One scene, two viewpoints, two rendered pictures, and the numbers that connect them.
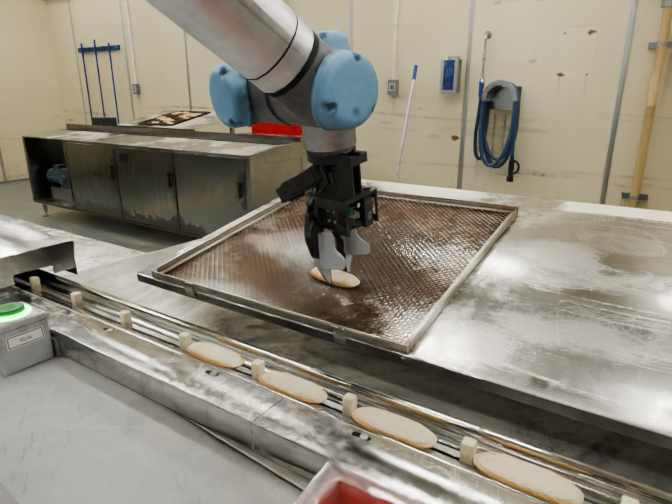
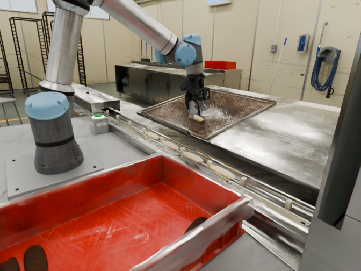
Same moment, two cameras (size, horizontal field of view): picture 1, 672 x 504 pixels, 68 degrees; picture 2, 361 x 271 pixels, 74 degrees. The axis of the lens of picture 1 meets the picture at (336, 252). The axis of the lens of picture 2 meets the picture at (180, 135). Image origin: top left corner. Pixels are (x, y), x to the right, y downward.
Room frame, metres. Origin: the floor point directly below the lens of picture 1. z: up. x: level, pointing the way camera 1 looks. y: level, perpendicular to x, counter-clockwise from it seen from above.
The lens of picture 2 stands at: (-0.31, -0.25, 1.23)
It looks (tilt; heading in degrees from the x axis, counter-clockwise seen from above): 20 degrees down; 17
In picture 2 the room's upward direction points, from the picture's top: 1 degrees clockwise
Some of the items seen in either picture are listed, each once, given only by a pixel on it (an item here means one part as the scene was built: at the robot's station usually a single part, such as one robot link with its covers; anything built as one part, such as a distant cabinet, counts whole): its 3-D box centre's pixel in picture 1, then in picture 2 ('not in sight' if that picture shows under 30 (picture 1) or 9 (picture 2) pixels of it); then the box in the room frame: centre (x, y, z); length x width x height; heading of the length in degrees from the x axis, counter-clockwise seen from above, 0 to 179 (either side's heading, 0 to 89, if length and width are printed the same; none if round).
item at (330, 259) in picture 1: (331, 260); (193, 111); (0.72, 0.01, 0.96); 0.06 x 0.03 x 0.09; 48
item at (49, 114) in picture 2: not in sight; (50, 115); (0.27, 0.36, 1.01); 0.13 x 0.12 x 0.14; 38
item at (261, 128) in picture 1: (286, 125); (219, 64); (4.45, 0.43, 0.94); 0.51 x 0.36 x 0.13; 60
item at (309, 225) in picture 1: (318, 229); (189, 100); (0.73, 0.03, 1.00); 0.05 x 0.02 x 0.09; 138
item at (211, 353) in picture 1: (214, 352); (151, 134); (0.62, 0.17, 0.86); 0.10 x 0.04 x 0.01; 56
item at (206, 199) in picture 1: (176, 170); (171, 82); (4.66, 1.49, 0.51); 3.00 x 1.26 x 1.03; 56
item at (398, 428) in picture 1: (392, 424); (192, 156); (0.46, -0.06, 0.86); 0.10 x 0.04 x 0.01; 56
